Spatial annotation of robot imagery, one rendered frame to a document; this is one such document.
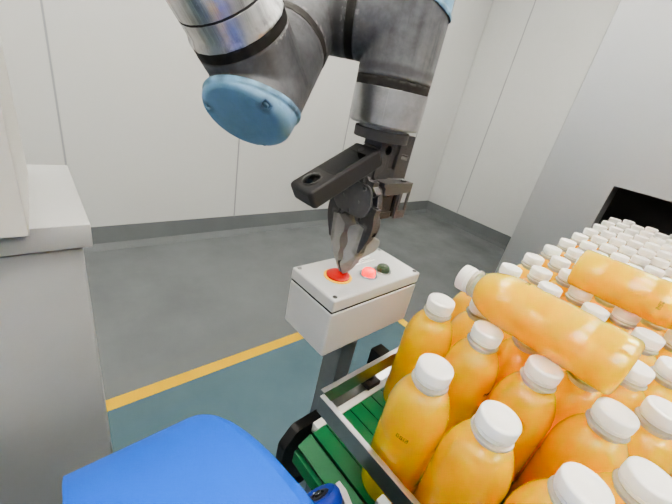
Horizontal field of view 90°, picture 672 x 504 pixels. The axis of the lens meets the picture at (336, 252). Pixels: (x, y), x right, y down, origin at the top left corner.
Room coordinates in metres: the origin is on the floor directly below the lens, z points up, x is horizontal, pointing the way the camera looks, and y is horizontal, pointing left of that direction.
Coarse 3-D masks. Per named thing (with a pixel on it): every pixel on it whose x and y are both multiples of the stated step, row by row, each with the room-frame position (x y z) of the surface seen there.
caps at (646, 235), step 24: (576, 240) 0.97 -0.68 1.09; (600, 240) 0.99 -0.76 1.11; (624, 240) 1.10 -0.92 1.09; (648, 240) 1.12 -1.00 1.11; (504, 264) 0.62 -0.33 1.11; (528, 264) 0.69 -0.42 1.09; (552, 264) 0.72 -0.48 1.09; (648, 264) 0.87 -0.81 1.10; (552, 288) 0.56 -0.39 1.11; (576, 288) 0.58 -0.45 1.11; (600, 312) 0.50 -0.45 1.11; (624, 312) 0.52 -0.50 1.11; (648, 336) 0.45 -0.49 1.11
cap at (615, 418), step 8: (600, 400) 0.29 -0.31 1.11; (608, 400) 0.29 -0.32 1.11; (592, 408) 0.29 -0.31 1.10; (600, 408) 0.28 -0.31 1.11; (608, 408) 0.28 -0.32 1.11; (616, 408) 0.28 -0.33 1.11; (624, 408) 0.28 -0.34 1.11; (592, 416) 0.28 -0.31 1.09; (600, 416) 0.27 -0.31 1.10; (608, 416) 0.27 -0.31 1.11; (616, 416) 0.27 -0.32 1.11; (624, 416) 0.27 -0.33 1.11; (632, 416) 0.27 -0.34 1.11; (600, 424) 0.27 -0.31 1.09; (608, 424) 0.26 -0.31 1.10; (616, 424) 0.26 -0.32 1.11; (624, 424) 0.26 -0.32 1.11; (632, 424) 0.26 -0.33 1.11; (608, 432) 0.26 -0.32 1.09; (616, 432) 0.26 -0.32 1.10; (624, 432) 0.26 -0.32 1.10; (632, 432) 0.26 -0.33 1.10
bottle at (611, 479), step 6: (618, 468) 0.22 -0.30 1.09; (600, 474) 0.23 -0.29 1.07; (606, 474) 0.23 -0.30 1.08; (612, 474) 0.22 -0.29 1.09; (606, 480) 0.22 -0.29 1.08; (612, 480) 0.21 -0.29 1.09; (618, 480) 0.21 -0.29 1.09; (612, 486) 0.21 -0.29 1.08; (618, 486) 0.21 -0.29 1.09; (612, 492) 0.21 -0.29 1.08; (618, 492) 0.21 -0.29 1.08; (624, 492) 0.20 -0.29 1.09; (618, 498) 0.20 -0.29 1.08; (624, 498) 0.20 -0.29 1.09; (630, 498) 0.20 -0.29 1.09
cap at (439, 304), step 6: (432, 294) 0.44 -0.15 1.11; (438, 294) 0.44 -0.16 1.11; (444, 294) 0.45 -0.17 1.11; (432, 300) 0.42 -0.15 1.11; (438, 300) 0.43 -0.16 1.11; (444, 300) 0.43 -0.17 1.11; (450, 300) 0.43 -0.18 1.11; (426, 306) 0.43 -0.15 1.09; (432, 306) 0.42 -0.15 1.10; (438, 306) 0.41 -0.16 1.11; (444, 306) 0.41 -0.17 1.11; (450, 306) 0.42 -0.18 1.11; (432, 312) 0.42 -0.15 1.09; (438, 312) 0.41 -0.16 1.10; (444, 312) 0.41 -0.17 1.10; (450, 312) 0.42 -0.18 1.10
